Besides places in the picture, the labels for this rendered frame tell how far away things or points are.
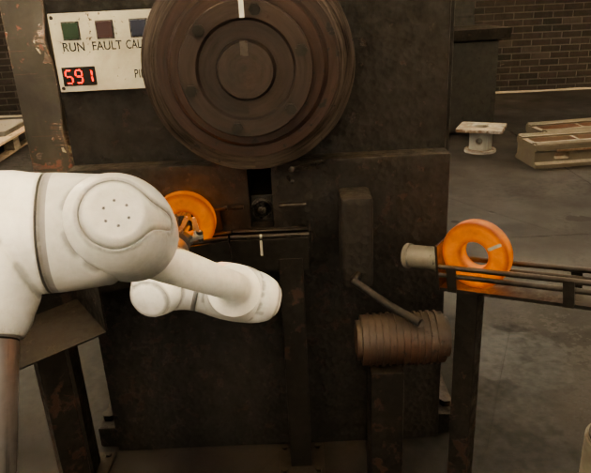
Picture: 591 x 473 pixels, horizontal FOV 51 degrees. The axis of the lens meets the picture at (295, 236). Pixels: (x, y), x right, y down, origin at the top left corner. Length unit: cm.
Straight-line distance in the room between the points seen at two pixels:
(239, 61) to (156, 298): 51
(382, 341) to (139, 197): 95
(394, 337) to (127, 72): 90
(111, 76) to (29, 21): 265
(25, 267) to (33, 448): 153
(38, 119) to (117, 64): 274
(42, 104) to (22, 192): 362
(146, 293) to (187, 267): 23
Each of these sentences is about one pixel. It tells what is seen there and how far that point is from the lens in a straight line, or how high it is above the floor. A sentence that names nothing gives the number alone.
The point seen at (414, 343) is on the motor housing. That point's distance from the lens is 149.
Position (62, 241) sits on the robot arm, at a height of 105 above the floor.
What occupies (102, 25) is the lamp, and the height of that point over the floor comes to 121.
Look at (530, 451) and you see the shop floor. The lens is 201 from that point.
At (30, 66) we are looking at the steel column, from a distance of 428.
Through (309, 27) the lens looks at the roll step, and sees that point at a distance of 138.
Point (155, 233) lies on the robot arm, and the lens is 64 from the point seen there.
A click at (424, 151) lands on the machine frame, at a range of 162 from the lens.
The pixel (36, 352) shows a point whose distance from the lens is 141.
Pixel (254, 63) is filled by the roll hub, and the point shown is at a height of 113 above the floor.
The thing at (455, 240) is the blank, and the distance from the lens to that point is 143.
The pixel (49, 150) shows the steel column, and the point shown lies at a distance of 436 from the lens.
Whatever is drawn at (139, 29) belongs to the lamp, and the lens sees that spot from 158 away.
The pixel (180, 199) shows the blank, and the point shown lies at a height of 81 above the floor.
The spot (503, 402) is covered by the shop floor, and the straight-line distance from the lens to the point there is 218.
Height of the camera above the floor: 127
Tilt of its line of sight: 22 degrees down
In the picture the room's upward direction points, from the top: 3 degrees counter-clockwise
